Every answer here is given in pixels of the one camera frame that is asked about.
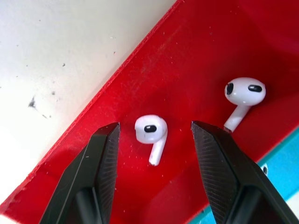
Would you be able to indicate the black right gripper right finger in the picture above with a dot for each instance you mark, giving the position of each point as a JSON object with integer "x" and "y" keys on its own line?
{"x": 224, "y": 168}

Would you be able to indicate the red plastic tray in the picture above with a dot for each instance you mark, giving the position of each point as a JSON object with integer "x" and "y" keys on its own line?
{"x": 175, "y": 70}

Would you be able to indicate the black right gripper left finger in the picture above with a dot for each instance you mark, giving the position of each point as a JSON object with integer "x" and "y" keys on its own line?
{"x": 93, "y": 168}

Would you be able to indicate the white earbud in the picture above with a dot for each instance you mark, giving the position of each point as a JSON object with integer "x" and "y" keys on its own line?
{"x": 153, "y": 134}
{"x": 265, "y": 168}
{"x": 243, "y": 95}

